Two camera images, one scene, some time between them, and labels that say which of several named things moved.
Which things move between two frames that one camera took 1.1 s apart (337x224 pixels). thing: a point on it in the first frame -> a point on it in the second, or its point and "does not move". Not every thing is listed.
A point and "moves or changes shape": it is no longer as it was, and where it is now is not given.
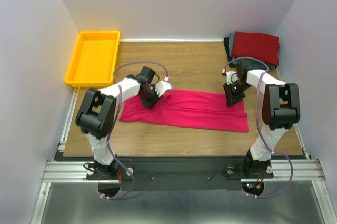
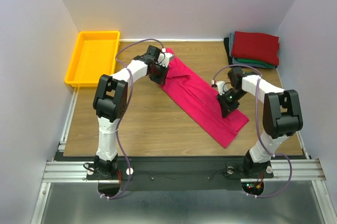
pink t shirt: x=189 y=109 moves or changes shape
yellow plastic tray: x=95 y=58 does not move
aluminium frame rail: x=304 y=171 does not move
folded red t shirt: x=262 y=46 does not move
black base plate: x=217 y=174 does not move
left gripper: x=149 y=104 -> x=161 y=79
